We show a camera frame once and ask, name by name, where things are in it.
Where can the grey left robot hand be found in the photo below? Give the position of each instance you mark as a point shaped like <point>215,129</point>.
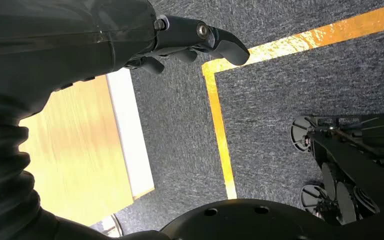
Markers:
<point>62,39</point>

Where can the ribbed grey left arm sleeve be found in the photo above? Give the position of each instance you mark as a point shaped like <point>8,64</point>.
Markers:
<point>3,172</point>

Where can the yellow floor tape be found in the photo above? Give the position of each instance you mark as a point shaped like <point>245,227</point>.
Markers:
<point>226,99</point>

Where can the black round robot body plate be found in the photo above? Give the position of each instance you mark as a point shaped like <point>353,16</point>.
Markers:
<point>265,222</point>

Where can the light wooden desk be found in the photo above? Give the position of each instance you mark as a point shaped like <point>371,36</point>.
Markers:
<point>86,145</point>

